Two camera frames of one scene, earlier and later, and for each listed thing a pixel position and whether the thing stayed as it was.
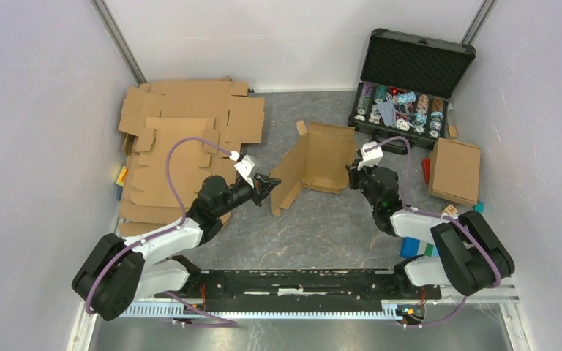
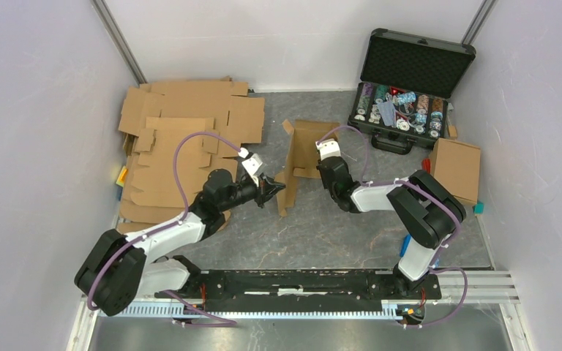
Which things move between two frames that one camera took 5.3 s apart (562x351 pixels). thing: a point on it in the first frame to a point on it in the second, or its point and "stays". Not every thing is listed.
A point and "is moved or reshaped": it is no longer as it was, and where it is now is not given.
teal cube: x=479 y=207 stays
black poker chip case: x=405 y=87 stays
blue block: x=410 y=247 stays
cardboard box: x=321 y=159 is moved or reshaped
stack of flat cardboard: x=154 y=116 stays
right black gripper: x=354 y=173 to x=322 y=178
